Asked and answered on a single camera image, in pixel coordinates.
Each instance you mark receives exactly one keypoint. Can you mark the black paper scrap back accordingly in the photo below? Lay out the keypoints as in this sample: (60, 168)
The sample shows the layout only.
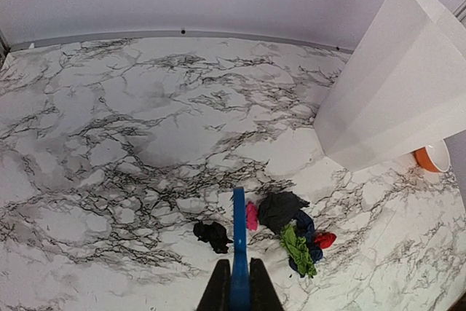
(214, 234)

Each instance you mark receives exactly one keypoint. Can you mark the small magenta paper scrap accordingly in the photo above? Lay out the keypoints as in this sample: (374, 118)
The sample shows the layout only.
(251, 211)

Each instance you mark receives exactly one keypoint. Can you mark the left aluminium corner post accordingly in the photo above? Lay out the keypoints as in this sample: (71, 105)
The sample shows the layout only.
(4, 48)

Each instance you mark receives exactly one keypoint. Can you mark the small red paper scrap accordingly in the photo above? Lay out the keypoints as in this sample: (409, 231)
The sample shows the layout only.
(324, 240)

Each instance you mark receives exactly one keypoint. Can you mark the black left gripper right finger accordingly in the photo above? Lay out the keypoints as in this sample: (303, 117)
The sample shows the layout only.
(262, 292)

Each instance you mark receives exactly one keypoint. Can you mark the white plastic waste bin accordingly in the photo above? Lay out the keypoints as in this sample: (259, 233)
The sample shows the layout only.
(402, 88)

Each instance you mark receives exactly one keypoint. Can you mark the dark grey paper scrap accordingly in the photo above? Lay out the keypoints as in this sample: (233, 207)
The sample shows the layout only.
(276, 210)

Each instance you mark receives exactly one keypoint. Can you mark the aluminium corner post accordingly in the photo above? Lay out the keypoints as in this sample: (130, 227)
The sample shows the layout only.
(460, 13)
(4, 48)

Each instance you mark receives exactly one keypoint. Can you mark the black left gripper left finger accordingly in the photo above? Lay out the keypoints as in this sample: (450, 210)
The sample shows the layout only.
(216, 293)

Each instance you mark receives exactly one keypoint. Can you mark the right aluminium corner post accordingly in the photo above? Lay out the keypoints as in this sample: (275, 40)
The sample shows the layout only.
(460, 13)

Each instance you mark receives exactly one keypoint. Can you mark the white and orange bowl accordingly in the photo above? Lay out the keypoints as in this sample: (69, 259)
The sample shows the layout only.
(434, 157)

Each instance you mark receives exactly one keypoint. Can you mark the blue hand brush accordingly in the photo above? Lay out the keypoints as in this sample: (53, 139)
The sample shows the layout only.
(239, 290)

